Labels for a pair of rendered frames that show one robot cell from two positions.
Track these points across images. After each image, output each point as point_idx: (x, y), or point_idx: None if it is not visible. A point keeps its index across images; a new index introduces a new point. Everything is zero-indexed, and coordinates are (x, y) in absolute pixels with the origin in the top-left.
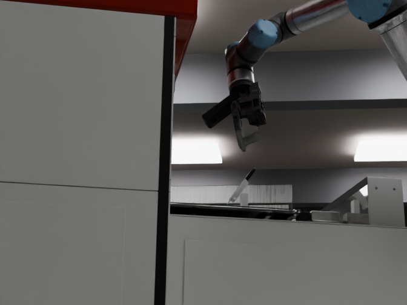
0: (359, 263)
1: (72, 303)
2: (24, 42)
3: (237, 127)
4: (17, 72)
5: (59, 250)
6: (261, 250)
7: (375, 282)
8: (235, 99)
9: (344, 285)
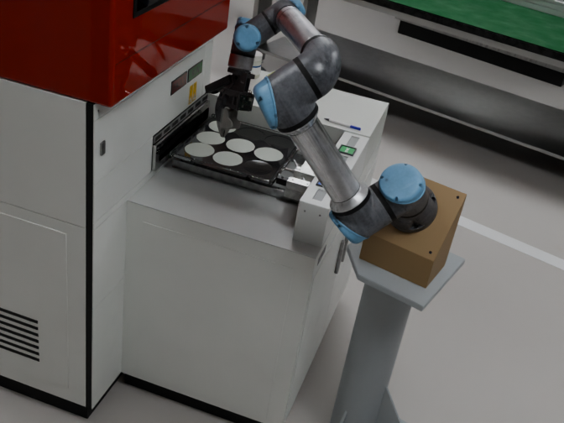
0: (264, 269)
1: (40, 276)
2: None
3: (217, 118)
4: None
5: (30, 248)
6: (195, 242)
7: (274, 284)
8: (228, 83)
9: (251, 279)
